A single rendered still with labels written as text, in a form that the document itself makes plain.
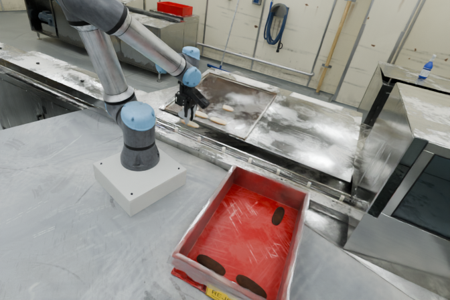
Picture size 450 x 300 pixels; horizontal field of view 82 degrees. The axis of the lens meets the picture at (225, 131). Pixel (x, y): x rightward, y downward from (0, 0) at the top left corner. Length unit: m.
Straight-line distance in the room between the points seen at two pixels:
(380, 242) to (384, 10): 3.66
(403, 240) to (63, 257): 1.02
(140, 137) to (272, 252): 0.60
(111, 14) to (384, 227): 1.01
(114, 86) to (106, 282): 0.62
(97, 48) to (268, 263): 0.88
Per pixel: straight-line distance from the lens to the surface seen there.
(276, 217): 1.04
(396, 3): 4.37
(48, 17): 5.93
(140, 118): 0.94
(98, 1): 0.81
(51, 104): 1.95
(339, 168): 1.32
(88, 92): 1.62
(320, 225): 1.11
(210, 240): 0.94
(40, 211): 1.10
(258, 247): 0.95
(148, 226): 0.97
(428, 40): 4.77
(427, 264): 1.08
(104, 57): 0.98
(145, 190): 0.97
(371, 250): 1.06
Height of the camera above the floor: 1.59
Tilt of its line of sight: 31 degrees down
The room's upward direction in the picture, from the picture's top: 10 degrees clockwise
